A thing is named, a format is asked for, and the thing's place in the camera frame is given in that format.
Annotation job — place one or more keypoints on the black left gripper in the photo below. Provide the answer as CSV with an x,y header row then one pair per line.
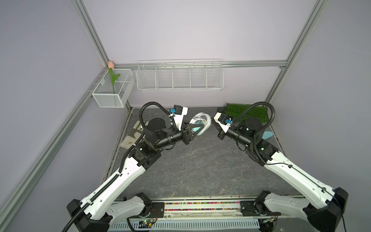
x,y
186,132

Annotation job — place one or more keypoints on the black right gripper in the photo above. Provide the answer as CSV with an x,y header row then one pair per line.
x,y
221,134

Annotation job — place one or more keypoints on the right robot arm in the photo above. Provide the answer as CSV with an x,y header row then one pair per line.
x,y
249,132

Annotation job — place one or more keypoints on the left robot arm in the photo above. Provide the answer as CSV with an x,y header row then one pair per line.
x,y
97,212

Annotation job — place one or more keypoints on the green artificial grass mat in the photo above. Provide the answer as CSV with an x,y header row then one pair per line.
x,y
235,110

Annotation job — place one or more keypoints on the teal garden trowel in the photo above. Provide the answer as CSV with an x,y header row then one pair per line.
x,y
267,135

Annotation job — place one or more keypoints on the beige gardening glove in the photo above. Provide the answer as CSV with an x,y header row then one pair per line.
x,y
132,136

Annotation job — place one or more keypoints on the artificial pink tulip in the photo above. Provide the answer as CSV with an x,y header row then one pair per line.
x,y
113,76

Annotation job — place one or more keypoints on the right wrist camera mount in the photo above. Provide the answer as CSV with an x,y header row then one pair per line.
x,y
223,121

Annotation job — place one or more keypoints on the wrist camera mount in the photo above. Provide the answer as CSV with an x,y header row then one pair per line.
x,y
223,121
178,112

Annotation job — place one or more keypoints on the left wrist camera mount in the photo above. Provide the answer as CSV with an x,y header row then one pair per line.
x,y
178,112

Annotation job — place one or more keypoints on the white wire wall shelf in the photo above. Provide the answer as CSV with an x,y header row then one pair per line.
x,y
163,75

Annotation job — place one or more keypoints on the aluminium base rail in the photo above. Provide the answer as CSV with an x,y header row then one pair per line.
x,y
203,210

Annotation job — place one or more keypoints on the white mesh wall basket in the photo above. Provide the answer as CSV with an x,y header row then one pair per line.
x,y
103,92

